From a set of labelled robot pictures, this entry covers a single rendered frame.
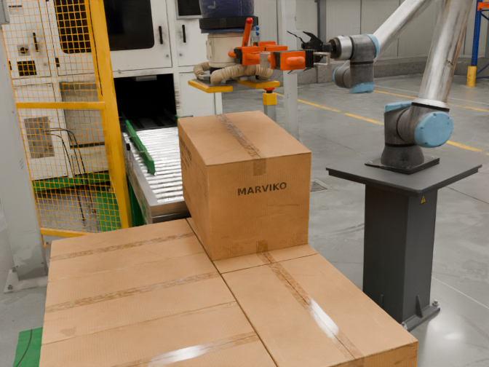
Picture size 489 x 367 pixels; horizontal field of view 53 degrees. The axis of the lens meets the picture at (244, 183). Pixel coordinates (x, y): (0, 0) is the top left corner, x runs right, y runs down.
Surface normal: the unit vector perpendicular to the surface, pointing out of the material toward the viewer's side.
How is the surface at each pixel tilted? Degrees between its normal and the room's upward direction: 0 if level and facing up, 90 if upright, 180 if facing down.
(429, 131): 93
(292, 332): 0
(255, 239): 97
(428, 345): 0
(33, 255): 90
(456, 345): 0
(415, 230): 90
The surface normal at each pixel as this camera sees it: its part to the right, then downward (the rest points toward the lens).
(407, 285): 0.62, 0.21
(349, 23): 0.32, 0.27
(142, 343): -0.05, -0.95
